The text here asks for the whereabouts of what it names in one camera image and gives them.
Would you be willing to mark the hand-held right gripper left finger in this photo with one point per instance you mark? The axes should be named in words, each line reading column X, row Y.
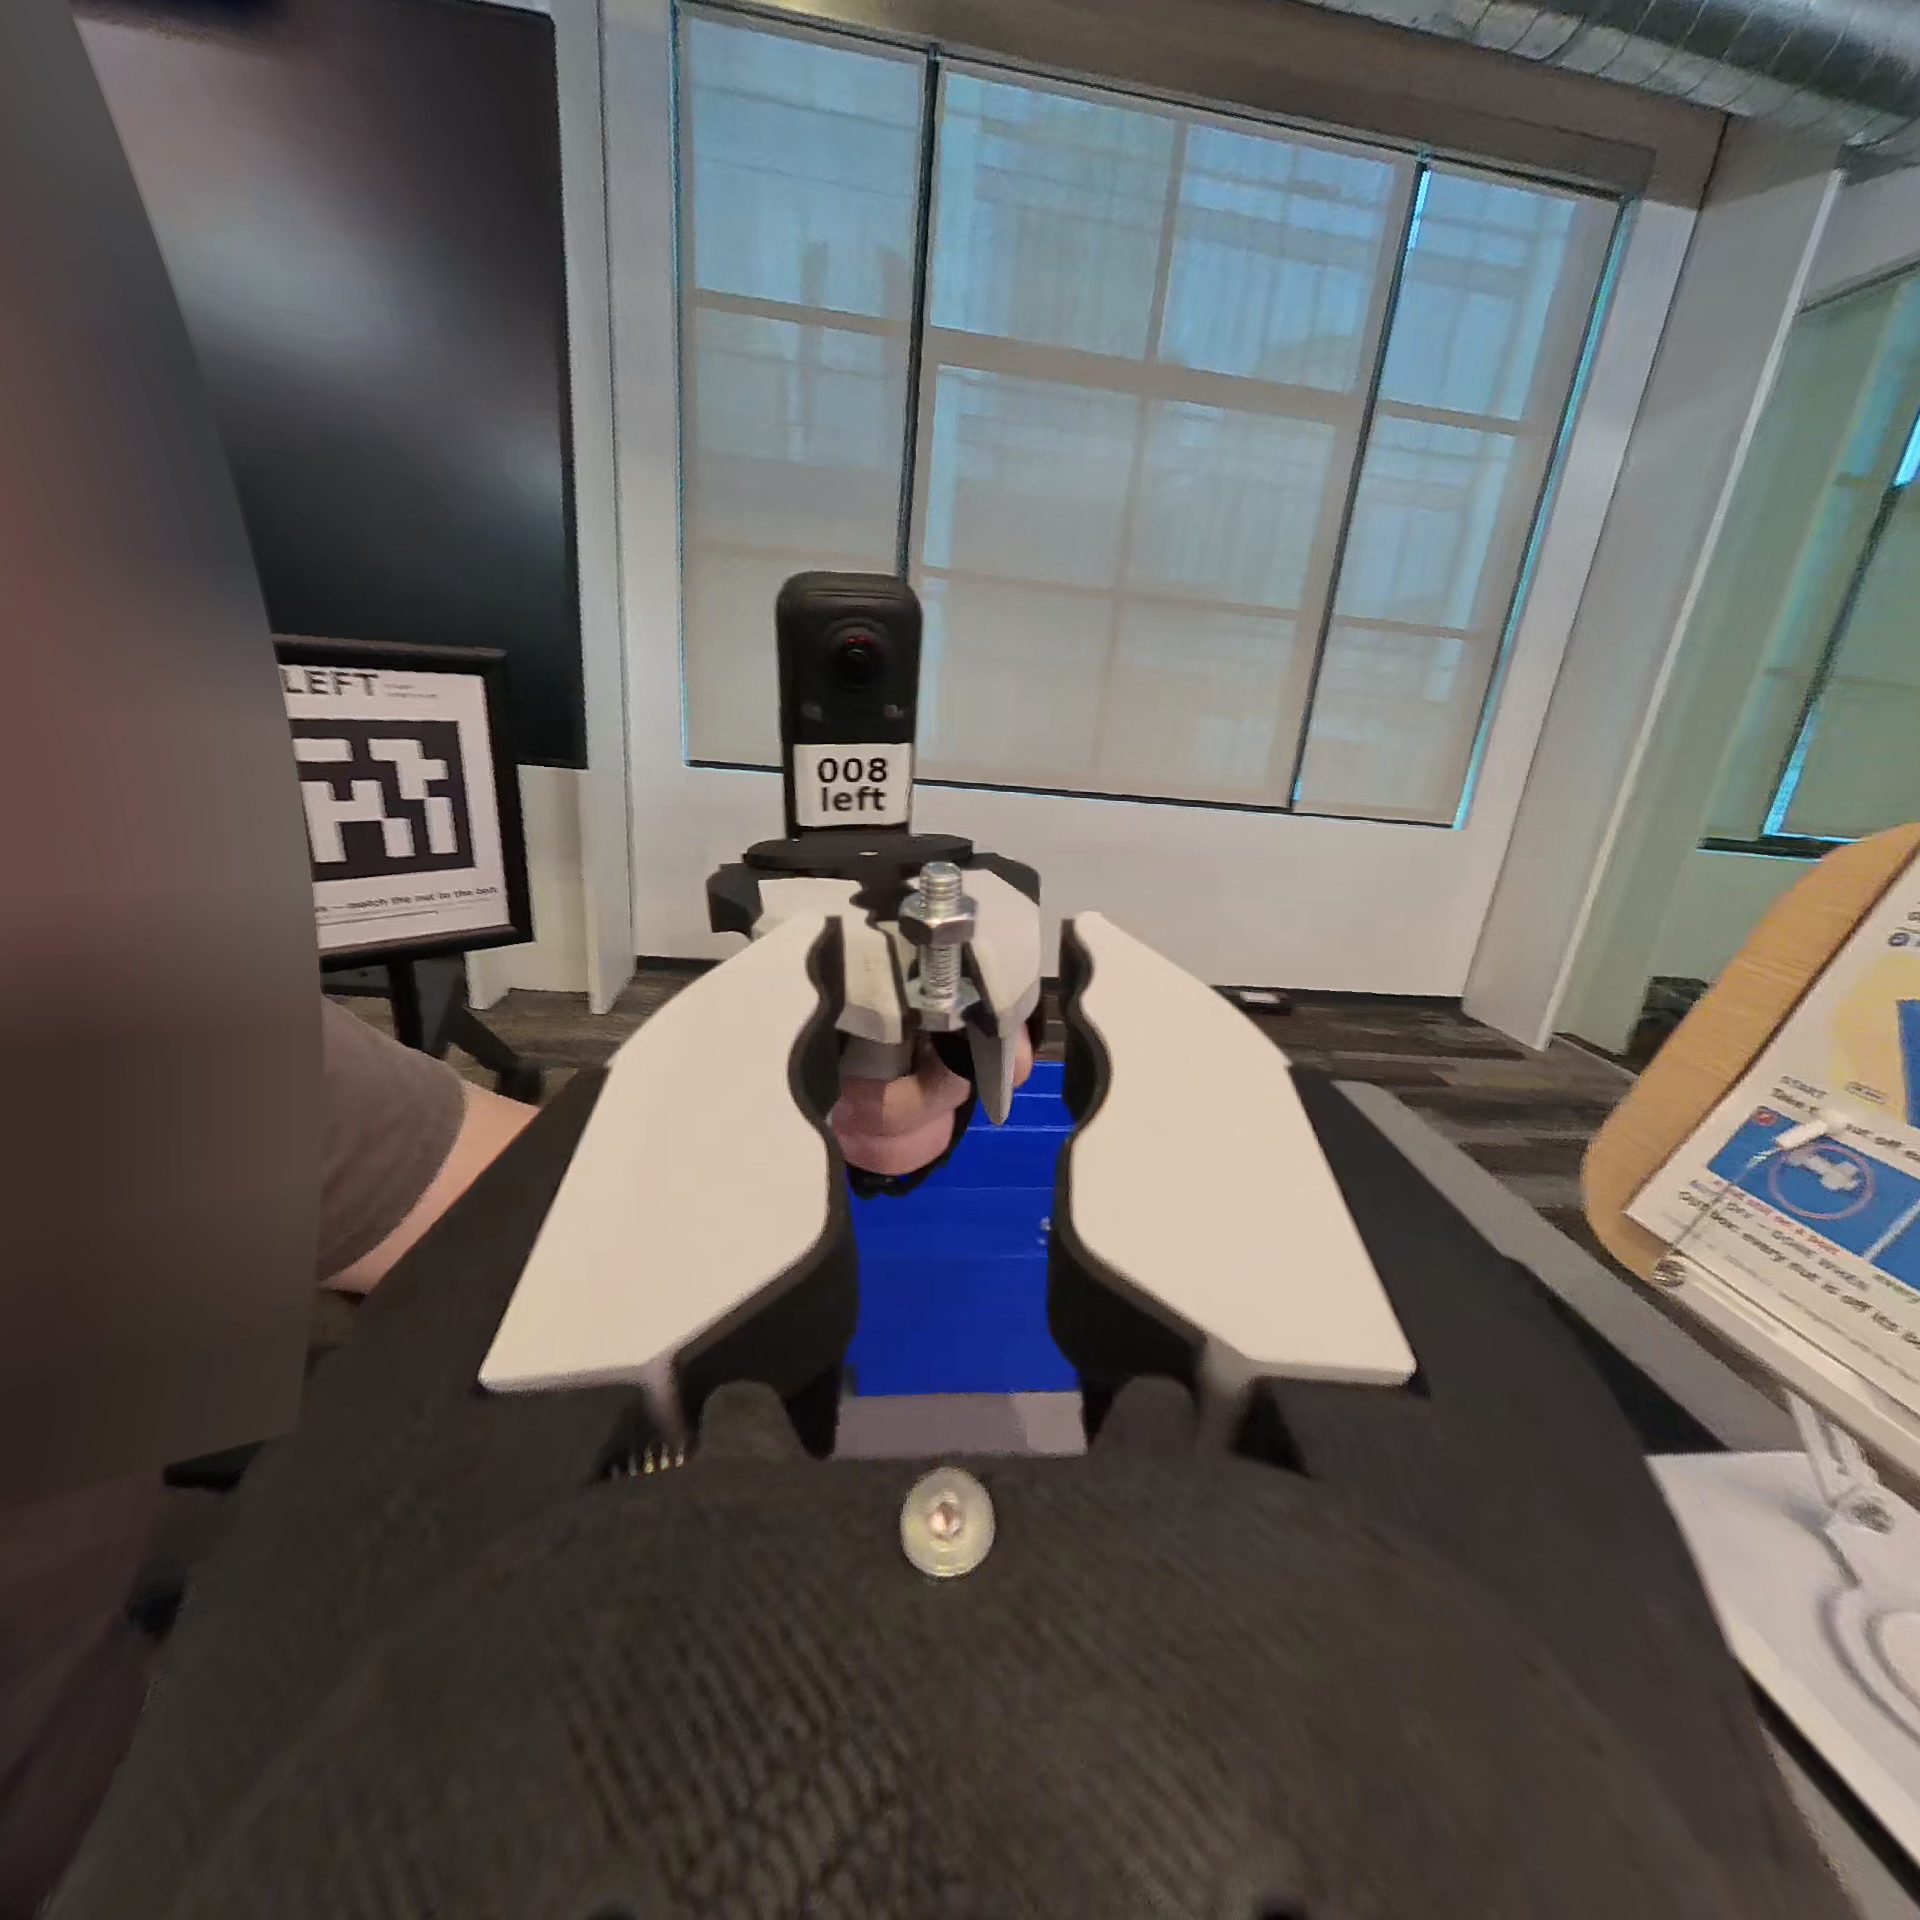
column 675, row 1185

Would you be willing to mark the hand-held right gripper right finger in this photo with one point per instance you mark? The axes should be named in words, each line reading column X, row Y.
column 1231, row 1185

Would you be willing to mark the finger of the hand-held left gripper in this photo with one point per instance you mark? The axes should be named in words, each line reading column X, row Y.
column 870, row 974
column 1013, row 961

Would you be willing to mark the steel hex nut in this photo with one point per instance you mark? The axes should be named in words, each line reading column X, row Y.
column 933, row 939

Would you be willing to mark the steel hex bolt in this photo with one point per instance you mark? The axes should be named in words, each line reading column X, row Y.
column 941, row 885

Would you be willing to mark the blue plastic bin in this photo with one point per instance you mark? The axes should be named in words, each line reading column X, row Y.
column 960, row 1275

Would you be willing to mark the person's left forearm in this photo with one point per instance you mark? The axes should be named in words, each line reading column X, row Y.
column 503, row 1118

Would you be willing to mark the person's left hand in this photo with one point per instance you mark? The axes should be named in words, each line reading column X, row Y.
column 884, row 1125

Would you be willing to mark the small black floor box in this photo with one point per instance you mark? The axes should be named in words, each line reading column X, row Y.
column 1256, row 999

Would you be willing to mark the black sign stand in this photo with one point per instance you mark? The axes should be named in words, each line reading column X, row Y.
column 434, row 1005

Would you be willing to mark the large window with blind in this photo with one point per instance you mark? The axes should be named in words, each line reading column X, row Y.
column 1141, row 451

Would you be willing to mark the black framed marker sign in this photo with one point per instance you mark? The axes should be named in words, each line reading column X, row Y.
column 391, row 810

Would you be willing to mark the wooden instruction board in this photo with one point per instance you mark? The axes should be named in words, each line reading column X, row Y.
column 1725, row 1034

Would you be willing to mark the large black screen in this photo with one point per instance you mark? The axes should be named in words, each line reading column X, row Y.
column 375, row 375

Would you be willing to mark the metal ceiling duct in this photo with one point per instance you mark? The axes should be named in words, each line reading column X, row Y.
column 1771, row 74

